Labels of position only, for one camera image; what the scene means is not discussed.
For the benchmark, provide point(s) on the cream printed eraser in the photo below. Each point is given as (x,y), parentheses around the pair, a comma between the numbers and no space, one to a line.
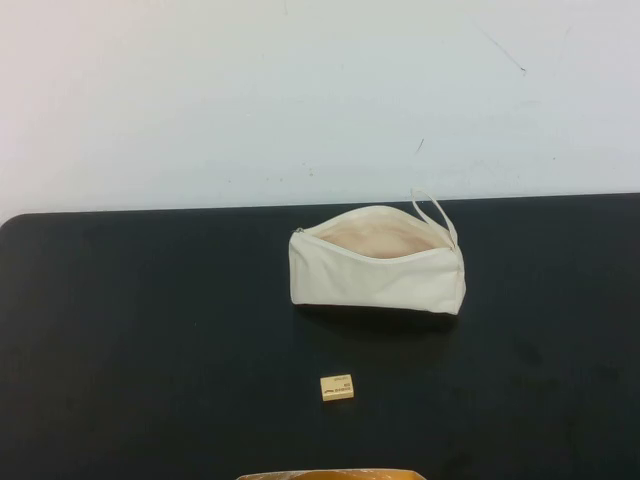
(338,389)

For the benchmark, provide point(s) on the yellow-brown robot base cover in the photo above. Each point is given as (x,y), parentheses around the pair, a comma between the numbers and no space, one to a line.
(325,475)

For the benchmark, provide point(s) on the cream zippered pencil case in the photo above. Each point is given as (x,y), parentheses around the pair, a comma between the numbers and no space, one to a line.
(370,280)

